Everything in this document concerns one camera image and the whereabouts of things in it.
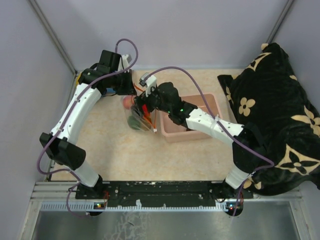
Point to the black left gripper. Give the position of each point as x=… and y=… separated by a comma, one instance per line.
x=129, y=89

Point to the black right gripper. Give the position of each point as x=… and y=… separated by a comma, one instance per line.
x=142, y=99

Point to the red apple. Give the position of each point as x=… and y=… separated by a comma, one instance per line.
x=128, y=101

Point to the red pepper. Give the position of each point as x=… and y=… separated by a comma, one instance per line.
x=145, y=111

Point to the pink plastic bin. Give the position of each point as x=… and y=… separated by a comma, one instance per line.
x=173, y=133

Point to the clear zip bag orange zipper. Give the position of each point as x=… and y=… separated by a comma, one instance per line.
x=148, y=124

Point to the dark green lime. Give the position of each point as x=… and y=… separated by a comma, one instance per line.
x=133, y=123

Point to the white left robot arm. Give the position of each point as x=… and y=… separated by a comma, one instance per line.
x=60, y=142

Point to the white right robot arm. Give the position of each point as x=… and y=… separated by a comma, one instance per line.
x=245, y=140

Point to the blue cloth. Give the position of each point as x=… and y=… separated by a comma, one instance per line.
x=109, y=92

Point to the yellow plush toy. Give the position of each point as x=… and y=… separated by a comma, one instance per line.
x=77, y=78

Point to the black floral blanket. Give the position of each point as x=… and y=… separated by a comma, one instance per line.
x=268, y=94

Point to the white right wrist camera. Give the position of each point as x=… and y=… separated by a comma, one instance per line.
x=148, y=81

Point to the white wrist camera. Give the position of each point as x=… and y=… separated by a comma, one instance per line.
x=124, y=62
x=148, y=81

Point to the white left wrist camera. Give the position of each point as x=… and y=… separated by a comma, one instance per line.
x=124, y=62

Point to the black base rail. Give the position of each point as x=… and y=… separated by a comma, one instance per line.
x=158, y=193

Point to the white slotted cable duct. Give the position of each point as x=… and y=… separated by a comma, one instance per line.
x=93, y=206

